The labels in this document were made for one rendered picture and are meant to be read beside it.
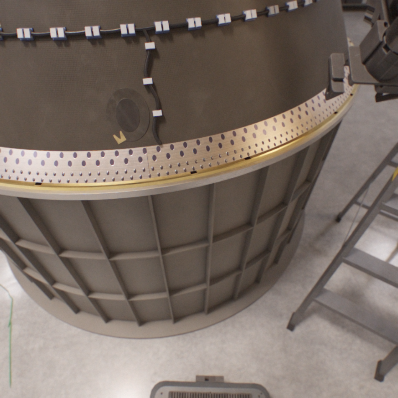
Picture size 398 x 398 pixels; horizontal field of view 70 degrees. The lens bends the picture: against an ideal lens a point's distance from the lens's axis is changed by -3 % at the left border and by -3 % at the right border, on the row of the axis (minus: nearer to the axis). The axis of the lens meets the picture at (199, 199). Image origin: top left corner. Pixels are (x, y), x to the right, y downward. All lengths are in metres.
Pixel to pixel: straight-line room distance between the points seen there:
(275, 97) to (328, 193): 1.72
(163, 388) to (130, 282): 0.48
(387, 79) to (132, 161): 0.58
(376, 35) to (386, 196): 0.83
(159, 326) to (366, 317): 1.08
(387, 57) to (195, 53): 0.46
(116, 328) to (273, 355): 0.88
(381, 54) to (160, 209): 0.69
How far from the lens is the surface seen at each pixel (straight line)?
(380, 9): 0.56
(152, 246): 1.09
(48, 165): 0.87
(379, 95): 0.65
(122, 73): 0.79
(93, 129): 0.81
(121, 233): 1.03
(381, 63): 0.52
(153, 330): 1.79
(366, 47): 0.55
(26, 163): 0.90
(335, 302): 1.68
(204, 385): 1.49
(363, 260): 1.47
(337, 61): 0.56
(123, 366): 1.80
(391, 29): 0.51
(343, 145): 3.13
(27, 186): 0.89
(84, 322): 1.90
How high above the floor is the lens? 1.73
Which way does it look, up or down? 49 degrees down
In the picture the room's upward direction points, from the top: straight up
